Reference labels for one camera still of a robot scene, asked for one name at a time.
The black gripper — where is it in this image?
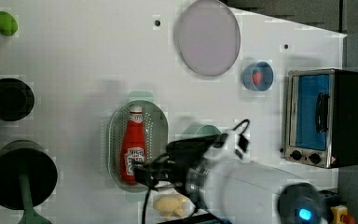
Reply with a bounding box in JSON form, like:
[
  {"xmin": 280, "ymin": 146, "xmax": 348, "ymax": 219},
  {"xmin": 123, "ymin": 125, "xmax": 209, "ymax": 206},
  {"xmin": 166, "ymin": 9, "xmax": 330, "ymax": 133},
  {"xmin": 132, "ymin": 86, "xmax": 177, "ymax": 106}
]
[{"xmin": 134, "ymin": 134, "xmax": 218, "ymax": 194}]

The red felt ketchup bottle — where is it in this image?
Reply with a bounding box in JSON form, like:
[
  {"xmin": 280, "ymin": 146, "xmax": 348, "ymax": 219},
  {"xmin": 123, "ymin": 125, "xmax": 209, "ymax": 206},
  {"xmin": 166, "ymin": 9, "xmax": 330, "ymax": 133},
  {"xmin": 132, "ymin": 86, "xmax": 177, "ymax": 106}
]
[{"xmin": 120, "ymin": 105, "xmax": 146, "ymax": 185}]

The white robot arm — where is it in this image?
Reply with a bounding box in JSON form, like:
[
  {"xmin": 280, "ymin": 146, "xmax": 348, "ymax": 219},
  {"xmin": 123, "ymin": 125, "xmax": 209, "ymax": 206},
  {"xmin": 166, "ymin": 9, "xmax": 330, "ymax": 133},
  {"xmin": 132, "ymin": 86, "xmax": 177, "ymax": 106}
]
[{"xmin": 134, "ymin": 133, "xmax": 328, "ymax": 224}]

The yellow felt banana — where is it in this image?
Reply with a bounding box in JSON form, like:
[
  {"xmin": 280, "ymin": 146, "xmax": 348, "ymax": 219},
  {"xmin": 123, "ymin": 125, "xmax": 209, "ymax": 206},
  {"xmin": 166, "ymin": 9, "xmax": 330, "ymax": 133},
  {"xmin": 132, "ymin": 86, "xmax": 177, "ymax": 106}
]
[{"xmin": 153, "ymin": 195, "xmax": 188, "ymax": 219}]

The green metal bucket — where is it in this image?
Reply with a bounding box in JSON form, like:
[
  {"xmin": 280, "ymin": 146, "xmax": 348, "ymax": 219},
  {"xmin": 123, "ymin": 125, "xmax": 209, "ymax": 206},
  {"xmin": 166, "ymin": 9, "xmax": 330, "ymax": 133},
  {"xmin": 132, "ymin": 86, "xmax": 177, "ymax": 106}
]
[{"xmin": 184, "ymin": 123, "xmax": 221, "ymax": 138}]

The pink felt strawberry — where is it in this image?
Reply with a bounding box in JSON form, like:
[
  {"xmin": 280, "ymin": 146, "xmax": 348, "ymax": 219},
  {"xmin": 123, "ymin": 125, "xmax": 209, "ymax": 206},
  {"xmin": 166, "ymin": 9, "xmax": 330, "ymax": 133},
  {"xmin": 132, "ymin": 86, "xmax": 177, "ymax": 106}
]
[{"xmin": 252, "ymin": 71, "xmax": 262, "ymax": 85}]

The blue bowl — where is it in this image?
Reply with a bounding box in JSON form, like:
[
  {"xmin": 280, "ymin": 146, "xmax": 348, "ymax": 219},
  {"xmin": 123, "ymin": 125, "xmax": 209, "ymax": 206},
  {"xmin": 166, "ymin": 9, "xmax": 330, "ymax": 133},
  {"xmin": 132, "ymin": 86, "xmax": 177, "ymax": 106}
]
[{"xmin": 241, "ymin": 62, "xmax": 274, "ymax": 91}]

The lilac round plate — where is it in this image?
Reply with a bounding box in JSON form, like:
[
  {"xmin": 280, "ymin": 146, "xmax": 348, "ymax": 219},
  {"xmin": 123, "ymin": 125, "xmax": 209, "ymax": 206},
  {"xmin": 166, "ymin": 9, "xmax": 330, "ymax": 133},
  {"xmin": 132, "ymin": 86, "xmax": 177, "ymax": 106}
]
[{"xmin": 175, "ymin": 0, "xmax": 241, "ymax": 76}]

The green spatula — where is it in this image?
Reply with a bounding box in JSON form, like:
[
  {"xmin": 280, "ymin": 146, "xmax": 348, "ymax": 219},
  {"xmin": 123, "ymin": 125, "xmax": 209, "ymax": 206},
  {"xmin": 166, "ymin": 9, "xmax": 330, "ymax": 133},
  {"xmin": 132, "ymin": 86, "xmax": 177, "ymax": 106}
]
[{"xmin": 19, "ymin": 172, "xmax": 52, "ymax": 224}]

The black toaster oven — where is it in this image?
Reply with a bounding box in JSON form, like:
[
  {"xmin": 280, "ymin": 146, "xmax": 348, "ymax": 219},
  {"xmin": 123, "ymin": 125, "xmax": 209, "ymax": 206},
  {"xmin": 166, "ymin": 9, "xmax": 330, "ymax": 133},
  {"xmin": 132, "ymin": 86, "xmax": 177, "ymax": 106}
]
[{"xmin": 283, "ymin": 69, "xmax": 358, "ymax": 169}]

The yellow red emergency button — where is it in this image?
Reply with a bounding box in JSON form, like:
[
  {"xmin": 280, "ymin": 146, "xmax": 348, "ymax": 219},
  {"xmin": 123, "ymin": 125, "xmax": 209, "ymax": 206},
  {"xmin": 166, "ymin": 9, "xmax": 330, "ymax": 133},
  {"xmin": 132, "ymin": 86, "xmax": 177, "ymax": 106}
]
[{"xmin": 330, "ymin": 205, "xmax": 357, "ymax": 224}]

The small black cup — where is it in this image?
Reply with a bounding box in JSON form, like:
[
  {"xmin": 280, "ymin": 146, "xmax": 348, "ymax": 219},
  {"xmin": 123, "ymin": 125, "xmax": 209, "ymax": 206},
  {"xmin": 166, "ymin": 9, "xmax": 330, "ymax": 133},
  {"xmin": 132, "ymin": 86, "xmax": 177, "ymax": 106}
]
[{"xmin": 0, "ymin": 78, "xmax": 35, "ymax": 121}]

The green felt vegetable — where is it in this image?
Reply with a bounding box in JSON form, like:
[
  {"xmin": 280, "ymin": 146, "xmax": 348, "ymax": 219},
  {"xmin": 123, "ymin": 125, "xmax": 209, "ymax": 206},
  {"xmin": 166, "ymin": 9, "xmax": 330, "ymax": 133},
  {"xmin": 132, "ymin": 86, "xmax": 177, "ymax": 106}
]
[{"xmin": 0, "ymin": 11, "xmax": 19, "ymax": 36}]

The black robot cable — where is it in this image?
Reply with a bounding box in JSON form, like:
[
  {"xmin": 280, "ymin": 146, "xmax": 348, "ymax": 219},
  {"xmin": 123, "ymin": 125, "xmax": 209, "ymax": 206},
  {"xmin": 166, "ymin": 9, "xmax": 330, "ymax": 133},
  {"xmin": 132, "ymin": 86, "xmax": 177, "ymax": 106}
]
[{"xmin": 141, "ymin": 188, "xmax": 152, "ymax": 224}]

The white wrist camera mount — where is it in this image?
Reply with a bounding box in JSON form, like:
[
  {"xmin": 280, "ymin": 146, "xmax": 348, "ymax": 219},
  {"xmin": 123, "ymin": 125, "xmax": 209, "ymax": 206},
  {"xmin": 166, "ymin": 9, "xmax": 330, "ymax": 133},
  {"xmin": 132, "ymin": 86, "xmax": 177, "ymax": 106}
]
[{"xmin": 203, "ymin": 119, "xmax": 250, "ymax": 161}]

